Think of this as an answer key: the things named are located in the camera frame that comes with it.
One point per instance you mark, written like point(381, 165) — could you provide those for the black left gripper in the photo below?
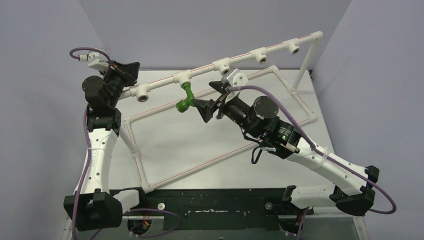
point(129, 74)

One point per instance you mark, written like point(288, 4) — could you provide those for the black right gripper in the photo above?
point(219, 106)

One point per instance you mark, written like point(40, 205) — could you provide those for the green plastic water faucet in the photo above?
point(184, 104)

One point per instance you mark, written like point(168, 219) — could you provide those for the white PVC pipe frame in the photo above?
point(140, 91)

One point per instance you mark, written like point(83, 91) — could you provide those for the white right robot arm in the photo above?
point(350, 186)

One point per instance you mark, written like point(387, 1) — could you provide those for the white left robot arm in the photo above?
point(92, 206)

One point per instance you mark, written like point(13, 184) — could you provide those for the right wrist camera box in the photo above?
point(233, 78)

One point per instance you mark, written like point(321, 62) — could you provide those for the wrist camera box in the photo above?
point(97, 61)
point(233, 78)

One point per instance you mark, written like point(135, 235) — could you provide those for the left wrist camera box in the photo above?
point(97, 61)

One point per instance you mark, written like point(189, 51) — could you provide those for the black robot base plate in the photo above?
point(267, 209)

